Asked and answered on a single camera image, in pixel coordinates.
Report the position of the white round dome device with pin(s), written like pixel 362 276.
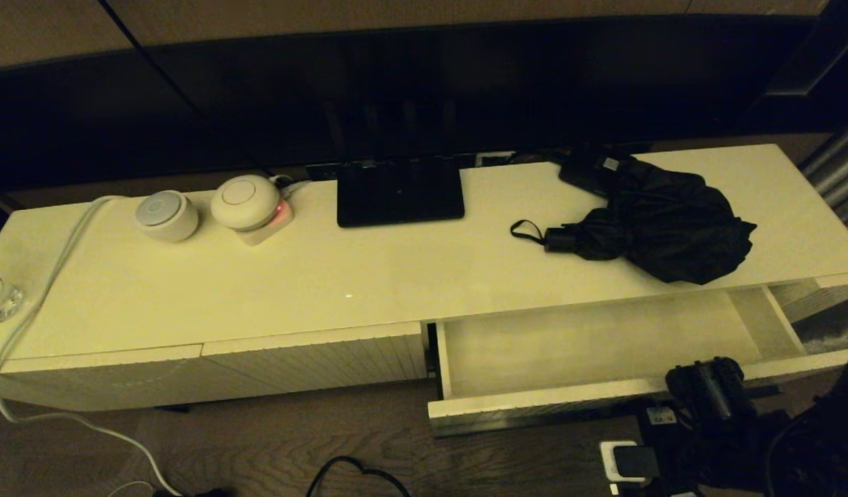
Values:
pixel 244 202

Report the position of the black television base plate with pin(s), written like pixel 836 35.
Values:
pixel 400 195

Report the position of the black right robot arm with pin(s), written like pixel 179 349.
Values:
pixel 710 390

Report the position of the silver pleated curtain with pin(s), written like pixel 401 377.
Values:
pixel 838 172

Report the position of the white power strip red light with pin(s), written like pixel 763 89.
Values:
pixel 272 232

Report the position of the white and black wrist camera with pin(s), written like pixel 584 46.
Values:
pixel 631 461

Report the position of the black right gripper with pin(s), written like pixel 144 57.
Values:
pixel 666 431

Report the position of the small black set-top box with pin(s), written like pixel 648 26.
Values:
pixel 581 174

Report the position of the black umbrella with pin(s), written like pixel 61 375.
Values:
pixel 672 221

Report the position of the black flat screen television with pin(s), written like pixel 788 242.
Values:
pixel 396 90

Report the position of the white TV cabinet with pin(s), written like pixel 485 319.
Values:
pixel 396 276

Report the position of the white cabinet drawer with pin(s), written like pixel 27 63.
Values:
pixel 590 345

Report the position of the white speaker with grey top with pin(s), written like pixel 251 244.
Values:
pixel 166 216

